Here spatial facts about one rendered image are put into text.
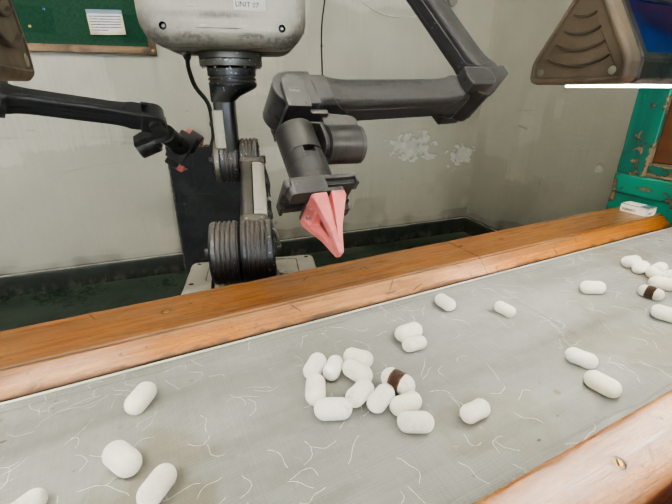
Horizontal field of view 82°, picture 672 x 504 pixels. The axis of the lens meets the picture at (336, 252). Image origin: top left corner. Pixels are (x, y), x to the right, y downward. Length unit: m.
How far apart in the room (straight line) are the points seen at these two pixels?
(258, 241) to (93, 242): 1.88
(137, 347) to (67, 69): 2.02
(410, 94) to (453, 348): 0.42
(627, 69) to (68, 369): 0.58
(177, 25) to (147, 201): 1.66
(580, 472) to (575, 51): 0.32
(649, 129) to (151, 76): 2.09
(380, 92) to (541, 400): 0.49
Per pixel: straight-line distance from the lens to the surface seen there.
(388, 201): 2.80
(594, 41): 0.37
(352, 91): 0.65
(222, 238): 0.77
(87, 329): 0.57
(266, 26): 0.90
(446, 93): 0.77
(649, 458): 0.43
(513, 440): 0.43
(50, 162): 2.49
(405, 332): 0.50
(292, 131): 0.56
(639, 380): 0.56
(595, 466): 0.40
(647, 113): 1.22
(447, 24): 0.94
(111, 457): 0.40
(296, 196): 0.48
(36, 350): 0.56
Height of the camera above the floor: 1.04
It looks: 23 degrees down
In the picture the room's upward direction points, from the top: straight up
